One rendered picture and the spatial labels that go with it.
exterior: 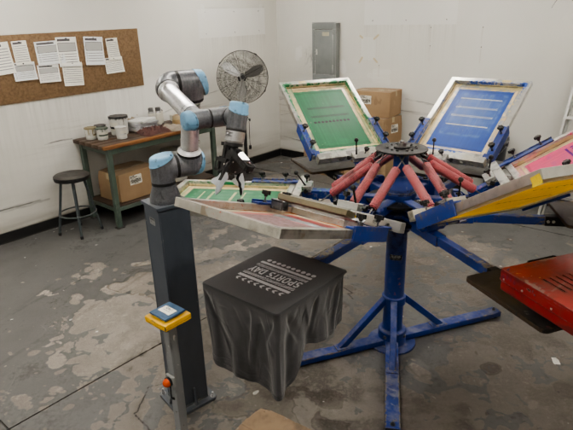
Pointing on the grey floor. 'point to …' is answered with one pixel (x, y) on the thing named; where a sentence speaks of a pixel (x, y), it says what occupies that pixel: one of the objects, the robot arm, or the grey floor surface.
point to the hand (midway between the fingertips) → (230, 194)
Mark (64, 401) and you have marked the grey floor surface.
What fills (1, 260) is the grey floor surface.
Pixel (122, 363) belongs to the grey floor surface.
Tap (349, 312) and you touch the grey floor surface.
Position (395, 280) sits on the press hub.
